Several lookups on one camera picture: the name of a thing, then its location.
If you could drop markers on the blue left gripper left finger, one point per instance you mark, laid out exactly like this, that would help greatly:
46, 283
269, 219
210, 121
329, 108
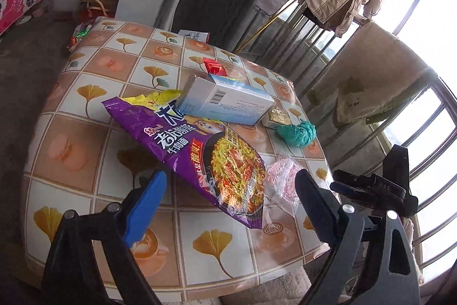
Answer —
140, 206

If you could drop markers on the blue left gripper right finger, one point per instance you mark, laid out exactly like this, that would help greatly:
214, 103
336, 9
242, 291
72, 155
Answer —
320, 205

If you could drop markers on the white blue medicine box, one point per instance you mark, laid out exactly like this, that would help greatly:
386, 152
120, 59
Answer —
219, 98

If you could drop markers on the clear pink patterned bag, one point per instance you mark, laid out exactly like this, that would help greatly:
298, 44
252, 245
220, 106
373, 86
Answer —
280, 183

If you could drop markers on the green crumpled plastic bag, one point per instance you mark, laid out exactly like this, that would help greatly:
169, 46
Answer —
301, 135

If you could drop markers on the purple instant noodle bag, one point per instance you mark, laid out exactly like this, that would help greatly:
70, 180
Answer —
208, 154

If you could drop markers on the gold tea packet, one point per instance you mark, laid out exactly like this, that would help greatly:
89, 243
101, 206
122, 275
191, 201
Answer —
275, 117

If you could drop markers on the beige hanging towel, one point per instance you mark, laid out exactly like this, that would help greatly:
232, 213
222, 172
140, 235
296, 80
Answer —
372, 76

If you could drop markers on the red small wrapper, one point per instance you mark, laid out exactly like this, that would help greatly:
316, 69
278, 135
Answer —
214, 67

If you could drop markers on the steel window railing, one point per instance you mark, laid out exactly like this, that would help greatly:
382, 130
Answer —
300, 50

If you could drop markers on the yellow pole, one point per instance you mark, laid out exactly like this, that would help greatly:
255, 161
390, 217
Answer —
266, 25

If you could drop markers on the black chair back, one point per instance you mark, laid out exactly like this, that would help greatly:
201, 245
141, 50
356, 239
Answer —
221, 19

